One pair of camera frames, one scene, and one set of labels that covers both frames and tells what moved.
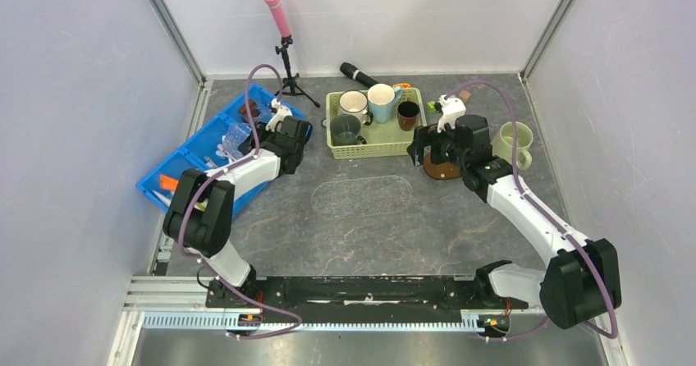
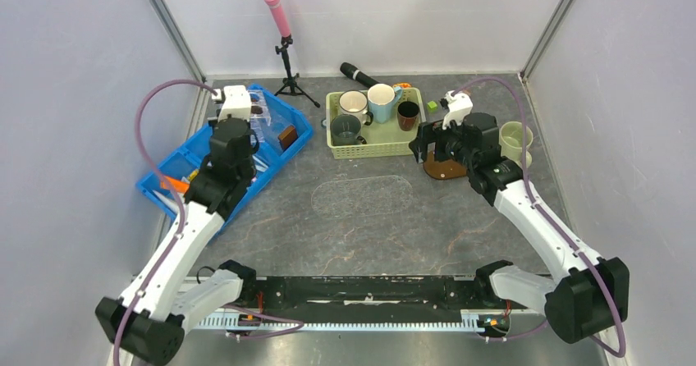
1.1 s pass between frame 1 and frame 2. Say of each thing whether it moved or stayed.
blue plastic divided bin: stayed
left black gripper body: moved
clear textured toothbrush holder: moved
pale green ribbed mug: stayed
